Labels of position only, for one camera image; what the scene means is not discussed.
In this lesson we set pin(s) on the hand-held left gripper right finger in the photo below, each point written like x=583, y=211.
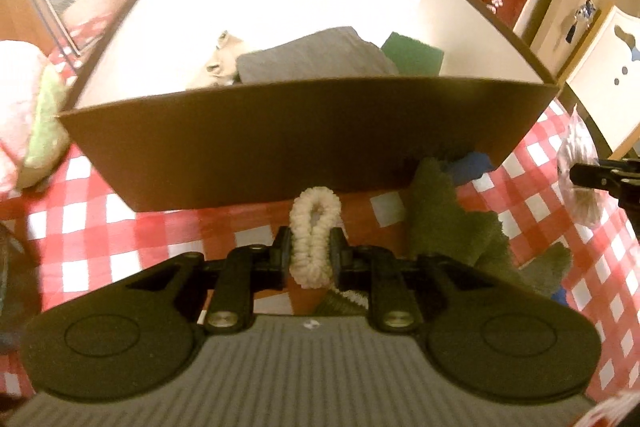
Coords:
x=337, y=259

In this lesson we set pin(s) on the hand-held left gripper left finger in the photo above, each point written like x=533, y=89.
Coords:
x=283, y=257

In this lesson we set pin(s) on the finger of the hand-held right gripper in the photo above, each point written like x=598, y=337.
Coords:
x=595, y=177

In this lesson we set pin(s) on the cream fuzzy scrunchie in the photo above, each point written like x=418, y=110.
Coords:
x=309, y=257

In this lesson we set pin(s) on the clear plastic bag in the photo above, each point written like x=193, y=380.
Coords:
x=582, y=202

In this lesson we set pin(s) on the brown cardboard box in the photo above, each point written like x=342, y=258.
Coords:
x=300, y=147

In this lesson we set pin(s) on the green and white knit item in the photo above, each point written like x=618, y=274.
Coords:
x=345, y=302

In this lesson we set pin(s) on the white board with cutouts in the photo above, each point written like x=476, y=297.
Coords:
x=610, y=77

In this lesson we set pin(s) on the green towel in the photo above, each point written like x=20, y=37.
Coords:
x=445, y=222

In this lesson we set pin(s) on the blue cloth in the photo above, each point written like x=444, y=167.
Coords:
x=472, y=167

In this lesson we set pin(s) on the hanging keys with charm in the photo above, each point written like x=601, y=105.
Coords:
x=580, y=17

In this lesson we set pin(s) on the red checkered tablecloth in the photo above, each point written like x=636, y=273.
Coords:
x=100, y=232

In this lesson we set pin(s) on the grey folded cloth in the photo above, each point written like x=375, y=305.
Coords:
x=315, y=57

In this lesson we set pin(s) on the beige cloth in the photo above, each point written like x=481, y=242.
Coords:
x=217, y=62

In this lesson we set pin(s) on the green sponge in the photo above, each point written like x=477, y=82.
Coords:
x=412, y=54

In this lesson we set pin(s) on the pink and green plush toy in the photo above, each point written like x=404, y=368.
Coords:
x=25, y=117

